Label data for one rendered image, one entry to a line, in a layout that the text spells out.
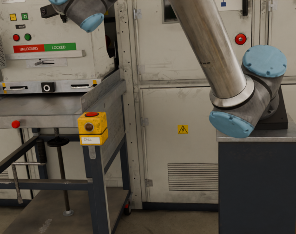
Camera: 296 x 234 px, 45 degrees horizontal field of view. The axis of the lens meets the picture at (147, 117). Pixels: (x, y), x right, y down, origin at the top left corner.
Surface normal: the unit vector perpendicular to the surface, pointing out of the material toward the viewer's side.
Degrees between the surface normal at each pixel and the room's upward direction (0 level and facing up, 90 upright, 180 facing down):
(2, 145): 90
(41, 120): 90
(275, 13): 90
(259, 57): 38
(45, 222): 0
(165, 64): 90
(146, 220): 0
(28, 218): 0
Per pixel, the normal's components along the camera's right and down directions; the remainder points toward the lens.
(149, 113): -0.15, 0.29
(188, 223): -0.06, -0.96
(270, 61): -0.05, -0.57
